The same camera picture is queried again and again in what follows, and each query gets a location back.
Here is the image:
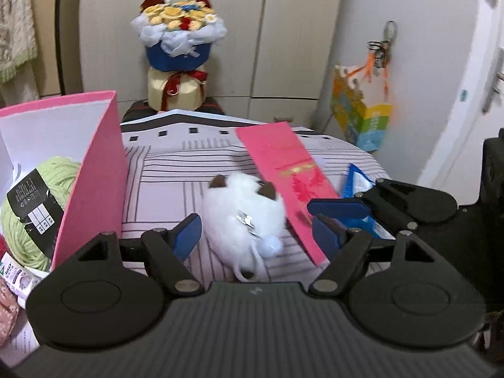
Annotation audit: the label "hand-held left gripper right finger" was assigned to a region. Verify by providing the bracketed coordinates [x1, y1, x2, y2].
[309, 213, 445, 297]

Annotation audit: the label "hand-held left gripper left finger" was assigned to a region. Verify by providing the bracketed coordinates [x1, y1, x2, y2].
[75, 213, 205, 297]

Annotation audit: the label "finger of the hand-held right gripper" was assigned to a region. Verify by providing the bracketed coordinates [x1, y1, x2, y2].
[307, 179, 457, 229]

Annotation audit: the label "blue wipes packet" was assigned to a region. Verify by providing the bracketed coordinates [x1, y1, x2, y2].
[341, 163, 394, 241]

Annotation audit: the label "white plush cat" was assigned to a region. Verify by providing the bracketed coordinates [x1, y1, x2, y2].
[203, 173, 288, 282]

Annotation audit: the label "pink cardboard box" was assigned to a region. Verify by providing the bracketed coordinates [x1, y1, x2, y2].
[0, 90, 129, 272]

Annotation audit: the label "green yarn ball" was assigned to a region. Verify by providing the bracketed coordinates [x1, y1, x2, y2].
[0, 156, 81, 272]

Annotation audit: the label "floral fabric pouch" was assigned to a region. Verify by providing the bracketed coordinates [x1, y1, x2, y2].
[0, 278, 20, 343]

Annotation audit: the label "white tissue packet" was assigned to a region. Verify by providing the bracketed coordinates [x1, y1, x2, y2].
[0, 317, 40, 367]

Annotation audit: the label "striped bed sheet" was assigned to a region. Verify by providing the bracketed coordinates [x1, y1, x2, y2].
[118, 108, 390, 284]

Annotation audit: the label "pink envelope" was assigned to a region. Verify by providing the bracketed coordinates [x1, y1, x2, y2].
[235, 122, 341, 266]

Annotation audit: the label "colourful paper bag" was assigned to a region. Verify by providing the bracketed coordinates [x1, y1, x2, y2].
[330, 63, 394, 152]

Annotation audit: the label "dark plaid stool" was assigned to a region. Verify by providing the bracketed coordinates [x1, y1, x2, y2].
[122, 100, 226, 124]

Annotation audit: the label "white door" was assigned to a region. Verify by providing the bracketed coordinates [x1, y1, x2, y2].
[429, 0, 504, 190]

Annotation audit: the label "beige wooden wardrobe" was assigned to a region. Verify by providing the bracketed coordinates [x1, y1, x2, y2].
[79, 0, 347, 101]

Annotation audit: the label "yellow flower bouquet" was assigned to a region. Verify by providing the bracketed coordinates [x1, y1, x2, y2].
[131, 0, 229, 111]

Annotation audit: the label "cream fluffy pants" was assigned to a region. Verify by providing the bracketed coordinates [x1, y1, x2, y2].
[0, 59, 40, 107]

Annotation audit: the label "black metal clothes rack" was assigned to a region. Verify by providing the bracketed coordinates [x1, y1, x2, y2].
[55, 0, 85, 95]

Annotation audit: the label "cream green fluffy cardigan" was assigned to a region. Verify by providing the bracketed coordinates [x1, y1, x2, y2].
[0, 0, 38, 83]

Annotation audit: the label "silver door handle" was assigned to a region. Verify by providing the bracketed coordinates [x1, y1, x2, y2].
[482, 51, 504, 115]

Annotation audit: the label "black cables on hook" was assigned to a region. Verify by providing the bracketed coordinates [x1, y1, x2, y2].
[367, 20, 398, 69]

